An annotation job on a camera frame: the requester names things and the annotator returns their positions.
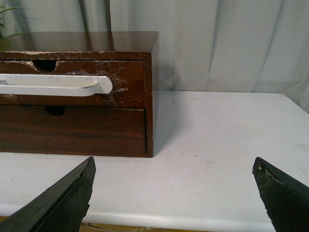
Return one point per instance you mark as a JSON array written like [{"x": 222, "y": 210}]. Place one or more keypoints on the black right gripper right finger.
[{"x": 286, "y": 199}]

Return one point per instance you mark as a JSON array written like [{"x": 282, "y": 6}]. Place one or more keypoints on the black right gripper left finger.
[{"x": 60, "y": 208}]

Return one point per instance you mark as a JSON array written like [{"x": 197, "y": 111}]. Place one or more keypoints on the white metal drawer handle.
[{"x": 54, "y": 85}]

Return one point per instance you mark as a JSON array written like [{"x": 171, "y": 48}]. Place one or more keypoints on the wooden drawer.
[
  {"x": 127, "y": 78},
  {"x": 99, "y": 131}
]

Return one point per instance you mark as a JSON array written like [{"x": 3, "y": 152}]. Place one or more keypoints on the brown wooden drawer cabinet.
[{"x": 37, "y": 53}]

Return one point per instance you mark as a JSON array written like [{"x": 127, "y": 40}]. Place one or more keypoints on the white curtain backdrop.
[{"x": 205, "y": 45}]

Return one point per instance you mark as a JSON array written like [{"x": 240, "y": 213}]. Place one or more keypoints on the green plant leaves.
[{"x": 4, "y": 36}]

